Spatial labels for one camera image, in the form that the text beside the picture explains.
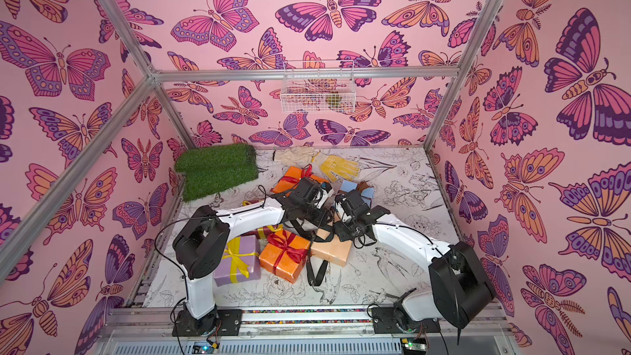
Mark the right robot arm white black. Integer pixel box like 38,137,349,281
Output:
335,191,496,330

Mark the yellow ribbon on purple box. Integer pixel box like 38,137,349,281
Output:
222,237,259,283

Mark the orange gift box front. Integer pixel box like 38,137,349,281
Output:
258,228,312,284

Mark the white work glove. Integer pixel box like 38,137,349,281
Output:
273,146,319,168

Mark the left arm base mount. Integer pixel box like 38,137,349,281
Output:
172,307,243,338

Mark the light blue gift box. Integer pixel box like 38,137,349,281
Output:
339,180,375,207

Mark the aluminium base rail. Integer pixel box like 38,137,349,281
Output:
94,303,521,354

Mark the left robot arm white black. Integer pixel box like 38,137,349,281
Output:
173,177,334,320

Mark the brown ribbon bow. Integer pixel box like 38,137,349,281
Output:
356,181,371,192

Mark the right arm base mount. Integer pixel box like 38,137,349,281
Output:
366,289,440,335

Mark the red ribbon on front box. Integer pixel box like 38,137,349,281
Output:
265,230,309,274

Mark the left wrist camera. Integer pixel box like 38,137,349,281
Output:
318,182,334,203

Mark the large orange gift box back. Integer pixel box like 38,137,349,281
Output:
272,164,325,193

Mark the green artificial grass mat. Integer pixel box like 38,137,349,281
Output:
175,143,259,201

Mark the white wire basket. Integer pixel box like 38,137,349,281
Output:
279,59,357,115

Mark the peach gift box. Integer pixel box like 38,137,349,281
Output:
310,213,352,267

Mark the yellow ribbon on red box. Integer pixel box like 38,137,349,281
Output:
242,201,284,241

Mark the purple gift box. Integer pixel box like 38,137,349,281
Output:
213,236,261,287

